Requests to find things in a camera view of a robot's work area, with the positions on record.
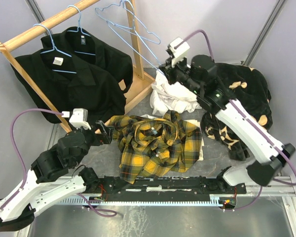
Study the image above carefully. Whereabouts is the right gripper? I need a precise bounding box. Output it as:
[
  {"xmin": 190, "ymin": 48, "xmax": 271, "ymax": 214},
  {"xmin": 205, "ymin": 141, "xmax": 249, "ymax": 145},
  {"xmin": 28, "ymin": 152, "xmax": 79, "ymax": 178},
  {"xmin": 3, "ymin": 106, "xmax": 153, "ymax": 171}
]
[{"xmin": 159, "ymin": 53, "xmax": 203, "ymax": 96}]

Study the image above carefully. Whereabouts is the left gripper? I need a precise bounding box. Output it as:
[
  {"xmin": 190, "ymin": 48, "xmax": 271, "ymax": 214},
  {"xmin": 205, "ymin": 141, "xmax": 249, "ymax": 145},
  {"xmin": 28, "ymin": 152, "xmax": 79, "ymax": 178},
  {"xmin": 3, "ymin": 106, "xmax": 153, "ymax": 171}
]
[{"xmin": 70, "ymin": 119, "xmax": 115, "ymax": 166}]

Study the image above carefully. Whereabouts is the white shirt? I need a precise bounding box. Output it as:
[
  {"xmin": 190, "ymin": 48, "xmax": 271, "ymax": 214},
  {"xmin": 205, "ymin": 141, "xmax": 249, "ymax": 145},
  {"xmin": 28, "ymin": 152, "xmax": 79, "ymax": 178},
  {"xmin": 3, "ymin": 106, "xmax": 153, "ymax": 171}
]
[{"xmin": 149, "ymin": 70, "xmax": 201, "ymax": 117}]

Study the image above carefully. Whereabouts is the yellow plaid shirt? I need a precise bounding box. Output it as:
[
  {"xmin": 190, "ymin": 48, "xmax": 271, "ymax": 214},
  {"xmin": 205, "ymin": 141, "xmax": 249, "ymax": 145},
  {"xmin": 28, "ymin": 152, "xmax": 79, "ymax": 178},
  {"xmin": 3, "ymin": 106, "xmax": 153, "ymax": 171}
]
[{"xmin": 110, "ymin": 110, "xmax": 202, "ymax": 184}]

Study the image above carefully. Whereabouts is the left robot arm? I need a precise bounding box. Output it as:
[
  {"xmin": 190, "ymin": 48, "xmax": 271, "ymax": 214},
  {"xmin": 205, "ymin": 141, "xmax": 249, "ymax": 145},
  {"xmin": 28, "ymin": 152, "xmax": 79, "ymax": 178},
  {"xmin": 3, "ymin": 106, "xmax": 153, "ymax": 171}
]
[{"xmin": 0, "ymin": 121, "xmax": 113, "ymax": 232}]

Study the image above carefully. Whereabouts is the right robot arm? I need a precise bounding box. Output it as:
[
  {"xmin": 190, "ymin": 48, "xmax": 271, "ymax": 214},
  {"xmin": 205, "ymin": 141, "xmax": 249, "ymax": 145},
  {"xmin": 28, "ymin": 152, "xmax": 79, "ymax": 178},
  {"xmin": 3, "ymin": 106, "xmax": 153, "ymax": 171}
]
[{"xmin": 159, "ymin": 55, "xmax": 296, "ymax": 193}]

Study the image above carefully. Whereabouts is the front black shirt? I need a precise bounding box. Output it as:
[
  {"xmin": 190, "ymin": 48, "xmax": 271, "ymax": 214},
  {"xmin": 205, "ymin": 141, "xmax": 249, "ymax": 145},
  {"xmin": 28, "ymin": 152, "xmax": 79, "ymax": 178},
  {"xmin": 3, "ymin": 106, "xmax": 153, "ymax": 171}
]
[{"xmin": 15, "ymin": 50, "xmax": 126, "ymax": 123}]

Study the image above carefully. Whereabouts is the black shirt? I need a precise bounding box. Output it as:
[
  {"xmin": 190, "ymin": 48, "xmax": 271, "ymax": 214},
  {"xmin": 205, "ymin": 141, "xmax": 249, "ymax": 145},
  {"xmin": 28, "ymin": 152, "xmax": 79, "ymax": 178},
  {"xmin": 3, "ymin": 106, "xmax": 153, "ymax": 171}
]
[
  {"xmin": 15, "ymin": 50, "xmax": 126, "ymax": 123},
  {"xmin": 40, "ymin": 27, "xmax": 133, "ymax": 93}
]

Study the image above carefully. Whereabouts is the rear black shirt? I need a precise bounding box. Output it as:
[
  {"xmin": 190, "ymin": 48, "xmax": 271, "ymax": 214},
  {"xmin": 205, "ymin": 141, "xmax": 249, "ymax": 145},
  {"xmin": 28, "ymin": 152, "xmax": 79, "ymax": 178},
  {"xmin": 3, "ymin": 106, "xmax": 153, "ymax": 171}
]
[{"xmin": 40, "ymin": 27, "xmax": 133, "ymax": 93}]

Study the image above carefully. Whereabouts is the blue hanger front shirt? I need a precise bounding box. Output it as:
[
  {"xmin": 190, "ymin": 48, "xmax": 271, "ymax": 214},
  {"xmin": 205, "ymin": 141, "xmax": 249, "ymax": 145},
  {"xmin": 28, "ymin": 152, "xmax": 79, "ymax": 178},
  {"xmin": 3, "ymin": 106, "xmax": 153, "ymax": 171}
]
[{"xmin": 33, "ymin": 23, "xmax": 77, "ymax": 74}]

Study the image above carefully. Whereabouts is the blue hanger shirt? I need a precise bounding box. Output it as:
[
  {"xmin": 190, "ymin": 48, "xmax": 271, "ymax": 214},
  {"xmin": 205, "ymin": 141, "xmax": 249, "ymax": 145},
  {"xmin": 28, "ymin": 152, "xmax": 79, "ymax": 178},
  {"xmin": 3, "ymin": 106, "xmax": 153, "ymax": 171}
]
[
  {"xmin": 33, "ymin": 23, "xmax": 77, "ymax": 74},
  {"xmin": 67, "ymin": 5, "xmax": 96, "ymax": 56}
]

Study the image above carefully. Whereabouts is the blue hanger rear shirt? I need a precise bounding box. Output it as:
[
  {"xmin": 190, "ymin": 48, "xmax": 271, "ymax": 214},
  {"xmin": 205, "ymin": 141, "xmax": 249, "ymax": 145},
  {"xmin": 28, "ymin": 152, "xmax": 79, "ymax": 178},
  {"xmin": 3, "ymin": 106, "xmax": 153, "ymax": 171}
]
[{"xmin": 67, "ymin": 5, "xmax": 96, "ymax": 56}]

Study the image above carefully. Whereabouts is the black floral blanket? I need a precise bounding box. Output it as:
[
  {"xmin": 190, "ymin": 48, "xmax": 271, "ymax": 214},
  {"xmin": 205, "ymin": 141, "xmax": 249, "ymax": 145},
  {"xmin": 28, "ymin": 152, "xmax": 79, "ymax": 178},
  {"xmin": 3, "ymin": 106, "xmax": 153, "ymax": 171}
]
[{"xmin": 201, "ymin": 63, "xmax": 273, "ymax": 161}]

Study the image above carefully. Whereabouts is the cream folded cloth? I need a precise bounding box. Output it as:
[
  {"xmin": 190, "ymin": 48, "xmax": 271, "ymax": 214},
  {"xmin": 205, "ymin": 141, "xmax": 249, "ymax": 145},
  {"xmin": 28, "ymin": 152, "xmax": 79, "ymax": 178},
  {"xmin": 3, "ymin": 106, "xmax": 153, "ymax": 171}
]
[{"xmin": 186, "ymin": 119, "xmax": 204, "ymax": 161}]

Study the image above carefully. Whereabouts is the wooden clothes rack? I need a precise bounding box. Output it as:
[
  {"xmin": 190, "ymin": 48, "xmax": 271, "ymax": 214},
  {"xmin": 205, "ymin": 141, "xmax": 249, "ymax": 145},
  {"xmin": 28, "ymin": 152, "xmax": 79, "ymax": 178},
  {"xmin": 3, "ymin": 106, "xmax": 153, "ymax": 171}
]
[{"xmin": 0, "ymin": 0, "xmax": 154, "ymax": 131}]

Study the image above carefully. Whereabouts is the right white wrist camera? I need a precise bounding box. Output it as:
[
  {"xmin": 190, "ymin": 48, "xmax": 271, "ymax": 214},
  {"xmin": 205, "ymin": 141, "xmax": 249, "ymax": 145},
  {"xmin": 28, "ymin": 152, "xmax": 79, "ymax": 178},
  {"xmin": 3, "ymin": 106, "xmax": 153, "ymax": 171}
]
[{"xmin": 168, "ymin": 37, "xmax": 190, "ymax": 68}]

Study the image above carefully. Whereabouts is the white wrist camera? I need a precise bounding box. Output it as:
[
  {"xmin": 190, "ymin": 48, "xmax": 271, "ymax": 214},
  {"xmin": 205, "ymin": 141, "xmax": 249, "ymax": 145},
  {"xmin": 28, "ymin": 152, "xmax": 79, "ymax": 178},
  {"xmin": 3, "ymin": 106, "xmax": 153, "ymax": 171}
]
[
  {"xmin": 62, "ymin": 108, "xmax": 91, "ymax": 130},
  {"xmin": 168, "ymin": 37, "xmax": 190, "ymax": 68}
]

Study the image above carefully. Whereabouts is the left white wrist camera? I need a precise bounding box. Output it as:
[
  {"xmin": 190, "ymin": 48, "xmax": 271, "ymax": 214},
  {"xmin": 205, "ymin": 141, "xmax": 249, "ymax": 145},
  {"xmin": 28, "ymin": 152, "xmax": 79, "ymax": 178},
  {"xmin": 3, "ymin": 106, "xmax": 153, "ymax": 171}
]
[{"xmin": 62, "ymin": 108, "xmax": 91, "ymax": 130}]

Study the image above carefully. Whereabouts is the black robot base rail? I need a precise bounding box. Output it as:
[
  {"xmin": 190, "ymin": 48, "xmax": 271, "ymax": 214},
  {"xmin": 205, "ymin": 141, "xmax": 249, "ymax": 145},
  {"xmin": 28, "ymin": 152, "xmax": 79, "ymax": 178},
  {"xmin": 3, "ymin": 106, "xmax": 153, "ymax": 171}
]
[{"xmin": 85, "ymin": 176, "xmax": 247, "ymax": 201}]

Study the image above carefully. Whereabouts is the empty blue wire hanger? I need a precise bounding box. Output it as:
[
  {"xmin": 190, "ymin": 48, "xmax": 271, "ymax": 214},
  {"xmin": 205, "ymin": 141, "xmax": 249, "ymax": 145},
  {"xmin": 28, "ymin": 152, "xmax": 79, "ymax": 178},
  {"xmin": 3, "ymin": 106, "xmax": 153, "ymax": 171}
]
[{"xmin": 95, "ymin": 0, "xmax": 161, "ymax": 45}]

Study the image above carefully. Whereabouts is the white cable duct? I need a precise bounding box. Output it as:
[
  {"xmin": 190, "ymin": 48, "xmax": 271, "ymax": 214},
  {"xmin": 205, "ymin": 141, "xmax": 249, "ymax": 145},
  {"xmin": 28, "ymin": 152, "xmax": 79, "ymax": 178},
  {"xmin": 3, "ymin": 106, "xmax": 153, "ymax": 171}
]
[{"xmin": 57, "ymin": 196, "xmax": 223, "ymax": 207}]

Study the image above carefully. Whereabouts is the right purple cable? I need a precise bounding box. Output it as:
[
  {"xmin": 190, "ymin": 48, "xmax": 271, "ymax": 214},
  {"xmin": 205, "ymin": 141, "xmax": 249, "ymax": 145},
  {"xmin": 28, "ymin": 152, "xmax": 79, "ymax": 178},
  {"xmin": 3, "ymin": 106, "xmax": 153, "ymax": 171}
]
[{"xmin": 177, "ymin": 29, "xmax": 296, "ymax": 212}]

